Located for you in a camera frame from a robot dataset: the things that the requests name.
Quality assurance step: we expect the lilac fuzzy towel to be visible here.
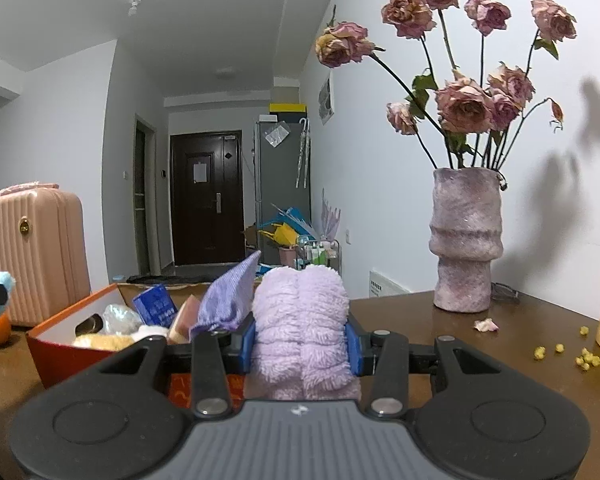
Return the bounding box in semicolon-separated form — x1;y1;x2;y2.
245;266;361;401

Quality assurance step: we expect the purple woven pouch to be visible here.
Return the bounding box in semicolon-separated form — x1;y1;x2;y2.
189;250;261;338

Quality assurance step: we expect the blue handkerchief tissue pack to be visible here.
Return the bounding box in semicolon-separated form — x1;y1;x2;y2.
132;285;178;328

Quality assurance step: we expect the white yellow plush toy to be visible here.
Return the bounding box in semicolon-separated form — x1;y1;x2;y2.
72;325;169;352

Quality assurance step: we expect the clear plastic bag bundle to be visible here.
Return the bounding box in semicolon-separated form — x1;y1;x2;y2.
102;304;143;335

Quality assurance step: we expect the pink striped sponge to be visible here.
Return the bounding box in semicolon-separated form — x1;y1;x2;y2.
168;295;200;344

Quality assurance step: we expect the pink ribbed suitcase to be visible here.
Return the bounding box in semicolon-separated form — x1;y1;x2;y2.
0;182;91;327

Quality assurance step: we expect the metal storage trolley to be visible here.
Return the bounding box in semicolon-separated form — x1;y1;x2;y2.
294;238;341;274

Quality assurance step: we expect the orange cardboard box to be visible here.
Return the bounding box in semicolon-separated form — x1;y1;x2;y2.
27;282;245;408

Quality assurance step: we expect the fallen pink petal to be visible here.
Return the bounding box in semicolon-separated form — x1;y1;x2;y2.
474;318;500;333

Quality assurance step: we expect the purple textured vase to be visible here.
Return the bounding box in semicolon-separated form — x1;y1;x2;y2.
429;167;503;313

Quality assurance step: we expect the dark brown entry door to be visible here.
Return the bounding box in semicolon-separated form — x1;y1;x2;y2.
170;130;245;266

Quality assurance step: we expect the grey refrigerator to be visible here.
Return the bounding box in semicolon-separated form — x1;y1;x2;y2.
253;119;312;266

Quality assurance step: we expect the dried pink rose bouquet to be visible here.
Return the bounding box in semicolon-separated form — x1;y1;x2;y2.
314;0;579;172

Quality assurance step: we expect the yellow box on refrigerator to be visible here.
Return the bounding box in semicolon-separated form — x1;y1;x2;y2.
268;103;306;114

